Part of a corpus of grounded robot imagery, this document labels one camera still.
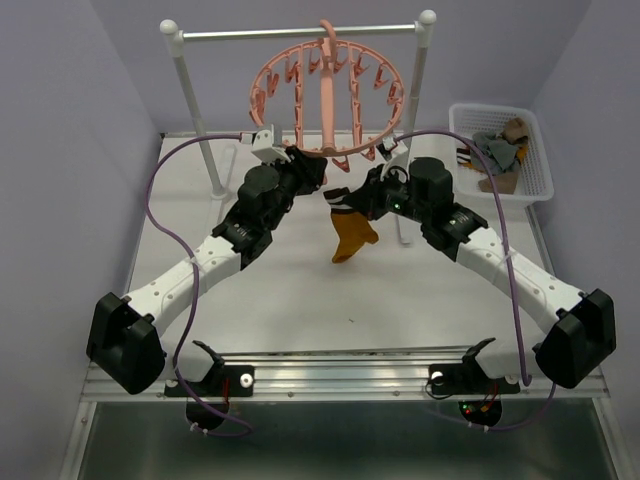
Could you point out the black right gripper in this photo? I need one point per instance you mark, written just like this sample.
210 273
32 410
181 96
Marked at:
367 200

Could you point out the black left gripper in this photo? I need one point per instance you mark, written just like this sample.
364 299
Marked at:
308 170

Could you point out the mustard brown striped sock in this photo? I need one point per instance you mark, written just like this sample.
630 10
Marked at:
353 228

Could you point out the pink round clip hanger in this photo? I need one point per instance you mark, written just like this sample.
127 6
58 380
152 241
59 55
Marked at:
329 56

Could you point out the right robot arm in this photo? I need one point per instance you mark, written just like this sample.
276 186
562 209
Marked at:
576 330

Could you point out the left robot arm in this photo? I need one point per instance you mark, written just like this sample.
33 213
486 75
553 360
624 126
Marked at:
125 334

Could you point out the grey sock in basket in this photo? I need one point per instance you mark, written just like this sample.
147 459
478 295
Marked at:
500 155

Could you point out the white plastic basket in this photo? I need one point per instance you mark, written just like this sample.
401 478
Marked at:
534 181

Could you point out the beige sock in basket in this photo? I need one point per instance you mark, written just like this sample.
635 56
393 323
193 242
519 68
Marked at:
515 131

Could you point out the white drying rack stand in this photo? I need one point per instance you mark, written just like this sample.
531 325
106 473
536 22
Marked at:
176 39

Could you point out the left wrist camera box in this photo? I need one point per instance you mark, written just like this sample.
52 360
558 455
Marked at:
267 144

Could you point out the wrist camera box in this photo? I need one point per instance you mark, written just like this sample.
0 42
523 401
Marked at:
395 153
267 144

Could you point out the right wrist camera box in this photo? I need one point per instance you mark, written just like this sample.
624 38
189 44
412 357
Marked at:
395 153

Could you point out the aluminium mounting rail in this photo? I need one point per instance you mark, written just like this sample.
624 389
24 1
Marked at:
347 375

